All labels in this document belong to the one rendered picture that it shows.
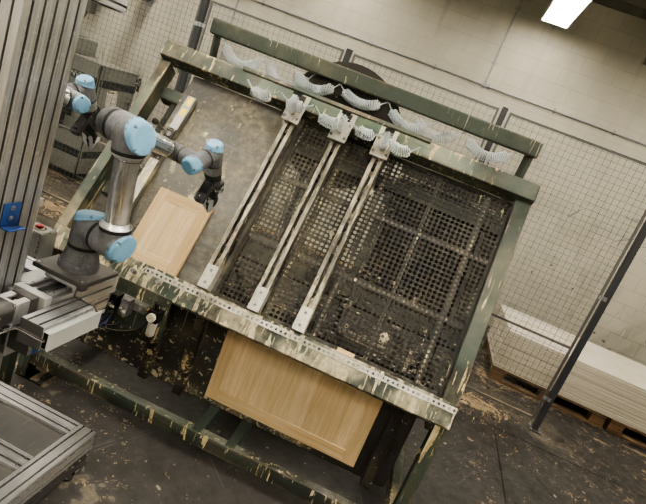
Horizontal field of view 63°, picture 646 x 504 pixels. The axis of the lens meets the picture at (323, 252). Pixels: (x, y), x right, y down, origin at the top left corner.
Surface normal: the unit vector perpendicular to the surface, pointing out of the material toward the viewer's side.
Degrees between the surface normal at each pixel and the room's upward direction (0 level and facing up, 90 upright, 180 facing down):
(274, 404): 90
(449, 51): 90
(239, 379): 90
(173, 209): 59
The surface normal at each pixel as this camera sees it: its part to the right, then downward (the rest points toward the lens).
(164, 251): 0.00, -0.30
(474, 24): -0.23, 0.18
